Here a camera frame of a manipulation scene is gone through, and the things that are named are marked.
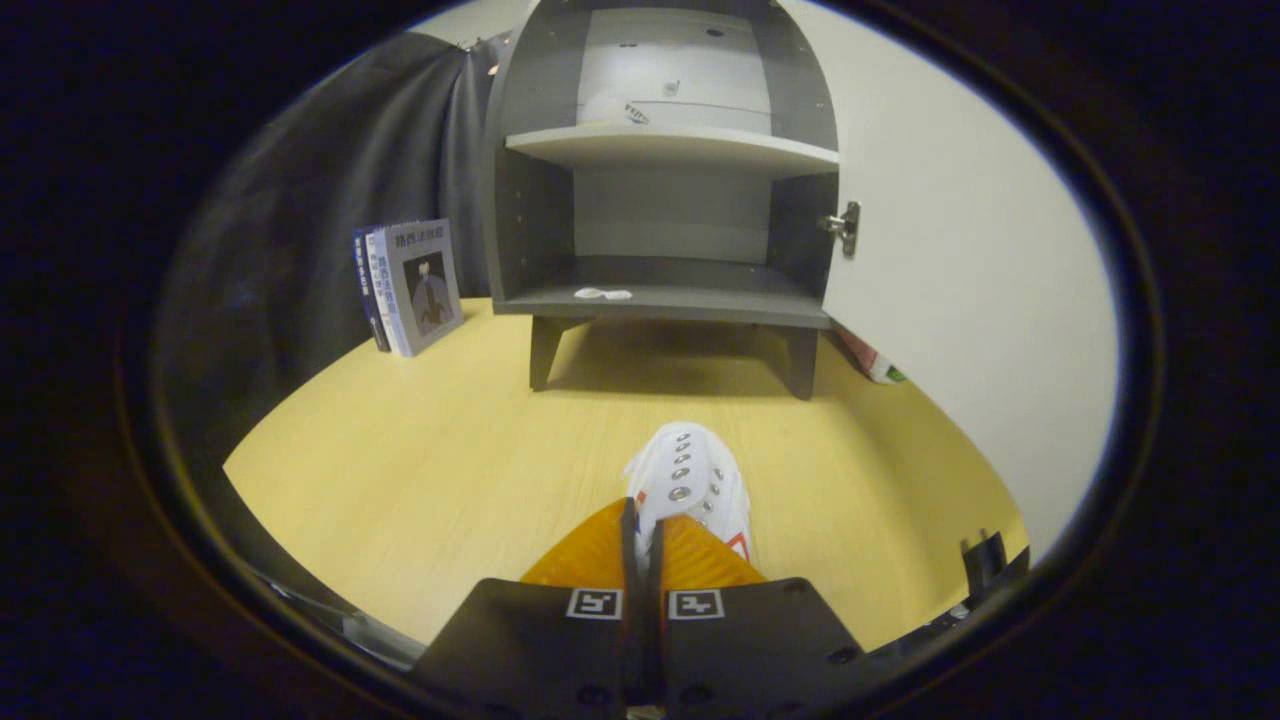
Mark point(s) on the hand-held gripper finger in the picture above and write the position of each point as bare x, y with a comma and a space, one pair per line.
655, 650
631, 650

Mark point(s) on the white shoe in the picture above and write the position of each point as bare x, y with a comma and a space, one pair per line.
690, 470

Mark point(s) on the white shoe cabinet door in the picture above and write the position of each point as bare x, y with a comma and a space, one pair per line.
980, 300

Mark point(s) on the black clamp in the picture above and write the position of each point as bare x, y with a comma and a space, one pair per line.
985, 565

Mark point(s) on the watermelon slice toy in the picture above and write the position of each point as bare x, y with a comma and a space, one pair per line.
875, 362

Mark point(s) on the portrait cover book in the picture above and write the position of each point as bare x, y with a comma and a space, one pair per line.
430, 290

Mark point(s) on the black backdrop cloth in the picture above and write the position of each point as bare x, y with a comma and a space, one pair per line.
300, 250

